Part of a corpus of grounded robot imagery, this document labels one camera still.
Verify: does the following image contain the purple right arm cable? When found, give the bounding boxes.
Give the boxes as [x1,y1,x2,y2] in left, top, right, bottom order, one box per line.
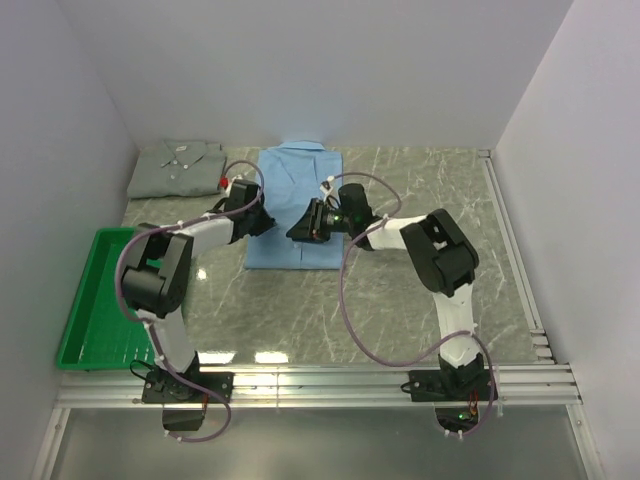
[327,172,501,439]

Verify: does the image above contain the aluminium front rail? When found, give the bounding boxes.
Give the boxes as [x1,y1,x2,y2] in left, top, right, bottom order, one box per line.
[54,364,582,409]

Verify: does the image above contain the folded grey shirt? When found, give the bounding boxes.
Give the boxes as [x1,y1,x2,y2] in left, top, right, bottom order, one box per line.
[127,140,227,199]

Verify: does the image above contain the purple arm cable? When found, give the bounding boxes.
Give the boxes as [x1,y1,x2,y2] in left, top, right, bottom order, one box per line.
[327,172,501,439]
[114,159,266,444]

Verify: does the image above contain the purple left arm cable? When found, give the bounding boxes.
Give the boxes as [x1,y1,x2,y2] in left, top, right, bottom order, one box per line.
[114,159,266,444]

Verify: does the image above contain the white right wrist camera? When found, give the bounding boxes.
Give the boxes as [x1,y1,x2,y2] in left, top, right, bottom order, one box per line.
[320,175,336,201]

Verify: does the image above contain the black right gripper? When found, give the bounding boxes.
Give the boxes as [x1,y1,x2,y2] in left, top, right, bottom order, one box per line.
[287,198,355,245]

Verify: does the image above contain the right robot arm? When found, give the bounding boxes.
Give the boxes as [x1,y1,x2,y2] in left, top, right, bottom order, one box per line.
[286,183,484,400]

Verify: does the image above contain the aluminium rail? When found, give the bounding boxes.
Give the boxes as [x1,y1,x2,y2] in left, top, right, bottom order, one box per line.
[54,364,582,409]
[478,149,557,364]

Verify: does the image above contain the aluminium right side rail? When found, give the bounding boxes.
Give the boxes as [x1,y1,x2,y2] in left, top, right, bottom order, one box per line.
[478,149,557,364]

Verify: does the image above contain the light blue long sleeve shirt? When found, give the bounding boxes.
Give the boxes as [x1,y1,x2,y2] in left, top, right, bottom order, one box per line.
[245,141,343,270]

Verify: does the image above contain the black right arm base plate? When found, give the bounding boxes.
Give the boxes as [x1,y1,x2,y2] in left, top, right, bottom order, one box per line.
[399,368,501,436]

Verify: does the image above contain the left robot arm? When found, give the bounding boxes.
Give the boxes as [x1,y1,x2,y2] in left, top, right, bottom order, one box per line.
[115,177,275,403]

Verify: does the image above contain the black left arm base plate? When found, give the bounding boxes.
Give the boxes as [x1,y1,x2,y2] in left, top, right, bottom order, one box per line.
[129,357,234,434]

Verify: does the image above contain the green plastic tray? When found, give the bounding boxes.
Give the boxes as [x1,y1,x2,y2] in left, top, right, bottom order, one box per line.
[56,227,154,371]

